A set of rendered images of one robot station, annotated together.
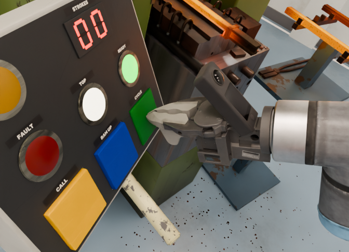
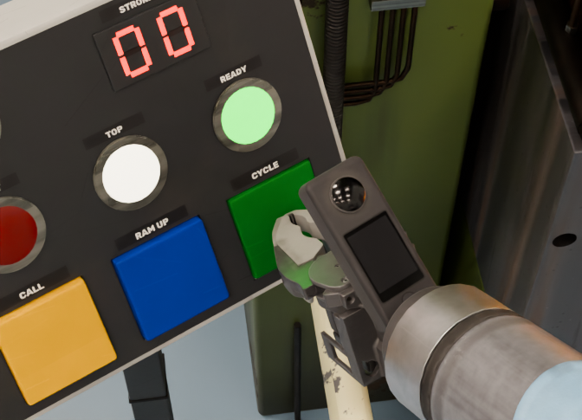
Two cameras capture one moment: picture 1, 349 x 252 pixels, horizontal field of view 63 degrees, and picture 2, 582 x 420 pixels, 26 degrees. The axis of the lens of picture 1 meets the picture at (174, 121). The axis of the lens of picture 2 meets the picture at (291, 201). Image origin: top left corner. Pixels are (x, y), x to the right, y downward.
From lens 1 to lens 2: 59 cm
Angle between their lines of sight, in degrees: 33
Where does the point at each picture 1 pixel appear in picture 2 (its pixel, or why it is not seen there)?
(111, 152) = (151, 268)
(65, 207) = (24, 326)
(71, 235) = (27, 377)
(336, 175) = not seen: outside the picture
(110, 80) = (186, 133)
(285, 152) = (400, 392)
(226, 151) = (352, 352)
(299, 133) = (416, 363)
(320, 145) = (436, 402)
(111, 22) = (215, 24)
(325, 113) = (471, 343)
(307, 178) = not seen: outside the picture
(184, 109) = not seen: hidden behind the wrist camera
